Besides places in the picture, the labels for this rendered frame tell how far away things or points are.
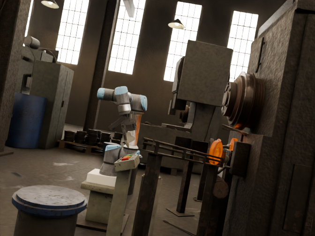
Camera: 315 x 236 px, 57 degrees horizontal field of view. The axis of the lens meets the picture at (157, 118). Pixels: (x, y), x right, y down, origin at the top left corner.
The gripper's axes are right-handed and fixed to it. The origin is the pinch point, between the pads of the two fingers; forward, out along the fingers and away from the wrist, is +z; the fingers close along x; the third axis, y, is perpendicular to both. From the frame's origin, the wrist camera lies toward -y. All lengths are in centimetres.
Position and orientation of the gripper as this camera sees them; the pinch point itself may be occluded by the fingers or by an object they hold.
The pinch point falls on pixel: (126, 145)
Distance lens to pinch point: 173.8
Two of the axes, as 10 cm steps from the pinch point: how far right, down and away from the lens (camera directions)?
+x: 0.3, 0.2, 10.0
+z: 1.7, 9.9, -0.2
